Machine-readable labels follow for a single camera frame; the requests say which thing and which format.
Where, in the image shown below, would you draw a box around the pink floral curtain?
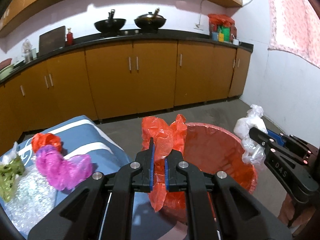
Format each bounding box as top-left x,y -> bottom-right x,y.
268,0 -> 319,67

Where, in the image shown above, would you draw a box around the clear plastic jar on counter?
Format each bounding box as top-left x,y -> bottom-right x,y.
22,39 -> 37,63

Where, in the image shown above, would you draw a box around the olive green plastic bag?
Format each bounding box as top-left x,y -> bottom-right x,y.
1,155 -> 25,202

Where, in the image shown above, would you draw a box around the blue white striped tablecloth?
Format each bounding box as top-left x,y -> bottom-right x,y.
0,114 -> 133,239

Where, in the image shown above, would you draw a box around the dark cutting board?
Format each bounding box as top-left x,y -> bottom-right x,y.
39,25 -> 66,56

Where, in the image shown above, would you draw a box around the right black wok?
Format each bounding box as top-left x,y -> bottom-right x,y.
134,8 -> 167,30

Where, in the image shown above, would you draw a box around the orange bag on counter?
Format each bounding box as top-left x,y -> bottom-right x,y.
208,14 -> 235,27

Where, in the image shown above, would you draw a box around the clear bubble wrap sheet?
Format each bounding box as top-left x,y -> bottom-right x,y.
4,165 -> 57,235

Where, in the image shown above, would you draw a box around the brown lower kitchen cabinets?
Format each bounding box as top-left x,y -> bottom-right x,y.
1,30 -> 253,153

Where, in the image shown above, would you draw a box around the red plastic trash basket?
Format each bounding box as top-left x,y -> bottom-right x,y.
160,123 -> 258,222

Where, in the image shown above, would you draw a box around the black wok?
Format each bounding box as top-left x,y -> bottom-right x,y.
134,8 -> 167,30
94,9 -> 126,34

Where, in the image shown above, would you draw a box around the white plastic bag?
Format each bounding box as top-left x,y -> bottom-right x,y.
233,104 -> 267,167

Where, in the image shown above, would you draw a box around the red bottle on counter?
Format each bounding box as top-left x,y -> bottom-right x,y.
66,28 -> 73,46

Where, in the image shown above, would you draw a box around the small orange plastic bag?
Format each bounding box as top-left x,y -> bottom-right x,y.
31,133 -> 62,153

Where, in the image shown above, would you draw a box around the white wall socket with cable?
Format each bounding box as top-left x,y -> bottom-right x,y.
194,0 -> 206,31

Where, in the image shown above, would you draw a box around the left black wok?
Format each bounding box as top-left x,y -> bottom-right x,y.
94,9 -> 126,34

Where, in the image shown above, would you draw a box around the person's right hand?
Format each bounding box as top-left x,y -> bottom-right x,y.
277,194 -> 320,230

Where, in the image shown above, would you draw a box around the white mug on counter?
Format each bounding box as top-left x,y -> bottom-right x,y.
233,38 -> 241,46

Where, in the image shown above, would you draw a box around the green box on counter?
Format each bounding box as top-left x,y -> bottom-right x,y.
217,25 -> 230,42

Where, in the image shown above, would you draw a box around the magenta plastic bag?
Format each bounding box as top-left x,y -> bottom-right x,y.
36,145 -> 93,191

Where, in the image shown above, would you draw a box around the stacked bowls on counter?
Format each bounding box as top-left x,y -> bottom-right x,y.
0,58 -> 14,81

